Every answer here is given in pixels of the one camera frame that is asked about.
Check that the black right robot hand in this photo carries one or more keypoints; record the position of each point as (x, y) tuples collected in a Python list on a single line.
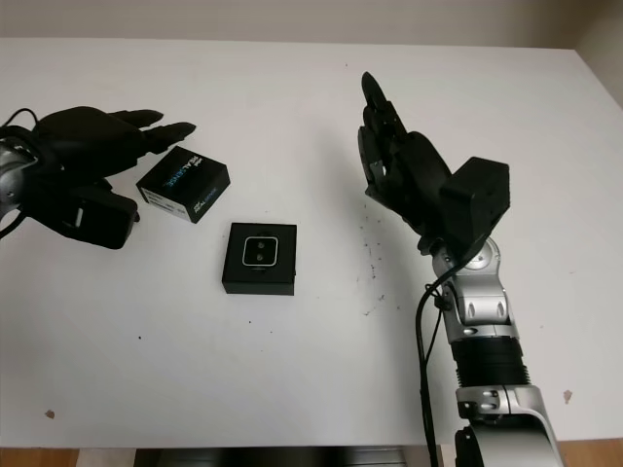
[(414, 175)]

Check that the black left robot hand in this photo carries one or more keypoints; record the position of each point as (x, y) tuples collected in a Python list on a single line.
[(87, 141)]

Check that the small silver depth camera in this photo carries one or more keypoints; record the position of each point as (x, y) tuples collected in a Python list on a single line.
[(260, 253)]

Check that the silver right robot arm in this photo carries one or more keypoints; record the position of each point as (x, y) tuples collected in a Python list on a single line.
[(482, 301)]

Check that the black printed box lid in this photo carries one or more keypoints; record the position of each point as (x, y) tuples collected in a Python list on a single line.
[(180, 185)]

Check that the black box base with foam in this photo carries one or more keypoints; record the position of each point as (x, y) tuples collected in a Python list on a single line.
[(233, 282)]

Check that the dark robot torso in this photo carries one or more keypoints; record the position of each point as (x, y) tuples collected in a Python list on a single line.
[(267, 458)]

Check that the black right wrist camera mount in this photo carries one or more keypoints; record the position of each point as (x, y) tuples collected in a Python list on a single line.
[(477, 204)]

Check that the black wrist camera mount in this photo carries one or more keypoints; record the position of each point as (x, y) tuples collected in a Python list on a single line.
[(97, 219), (477, 204)]

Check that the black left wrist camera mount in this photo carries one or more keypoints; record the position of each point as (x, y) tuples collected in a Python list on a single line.
[(97, 219)]

